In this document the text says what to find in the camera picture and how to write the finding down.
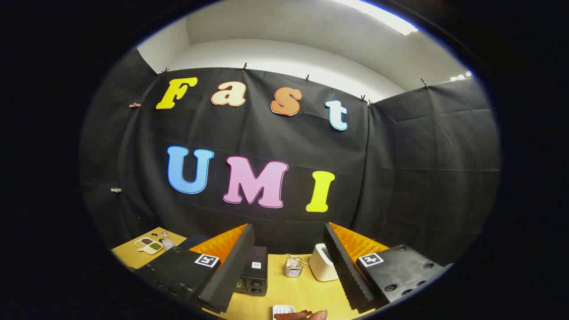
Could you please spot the white sectioned spice dish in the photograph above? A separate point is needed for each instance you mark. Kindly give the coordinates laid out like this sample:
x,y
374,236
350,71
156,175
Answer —
x,y
149,245

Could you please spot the clear bottle with silver cap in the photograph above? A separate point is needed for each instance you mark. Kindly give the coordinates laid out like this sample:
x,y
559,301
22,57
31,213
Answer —
x,y
168,243

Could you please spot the black toaster oven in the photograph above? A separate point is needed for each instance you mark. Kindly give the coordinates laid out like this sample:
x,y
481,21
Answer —
x,y
255,273

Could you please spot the white rectangular dish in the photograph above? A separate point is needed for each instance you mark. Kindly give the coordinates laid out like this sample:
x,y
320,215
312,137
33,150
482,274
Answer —
x,y
283,308

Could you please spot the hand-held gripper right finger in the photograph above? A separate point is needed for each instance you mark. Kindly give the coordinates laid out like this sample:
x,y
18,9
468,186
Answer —
x,y
344,271

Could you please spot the brown meat slice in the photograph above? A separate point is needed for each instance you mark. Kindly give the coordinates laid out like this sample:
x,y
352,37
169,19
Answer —
x,y
291,316

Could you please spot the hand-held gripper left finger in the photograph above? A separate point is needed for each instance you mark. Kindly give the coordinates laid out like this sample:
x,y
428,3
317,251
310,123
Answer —
x,y
231,271

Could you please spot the white toaster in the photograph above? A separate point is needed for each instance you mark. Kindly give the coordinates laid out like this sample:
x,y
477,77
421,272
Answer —
x,y
321,264

